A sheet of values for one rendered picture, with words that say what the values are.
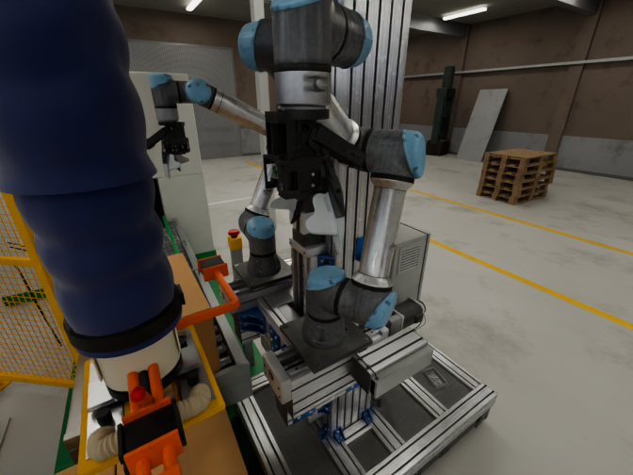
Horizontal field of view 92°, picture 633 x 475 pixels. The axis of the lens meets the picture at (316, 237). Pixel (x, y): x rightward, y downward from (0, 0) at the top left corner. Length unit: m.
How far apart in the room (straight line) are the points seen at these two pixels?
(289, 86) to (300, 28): 0.06
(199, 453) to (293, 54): 1.33
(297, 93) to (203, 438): 1.31
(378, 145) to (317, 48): 0.43
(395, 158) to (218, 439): 1.20
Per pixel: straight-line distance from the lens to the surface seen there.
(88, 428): 0.93
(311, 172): 0.44
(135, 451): 0.67
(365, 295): 0.83
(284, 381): 0.97
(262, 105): 4.18
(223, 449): 1.43
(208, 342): 1.47
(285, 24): 0.43
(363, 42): 0.54
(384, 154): 0.80
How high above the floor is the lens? 1.73
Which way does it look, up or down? 24 degrees down
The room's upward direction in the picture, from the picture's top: straight up
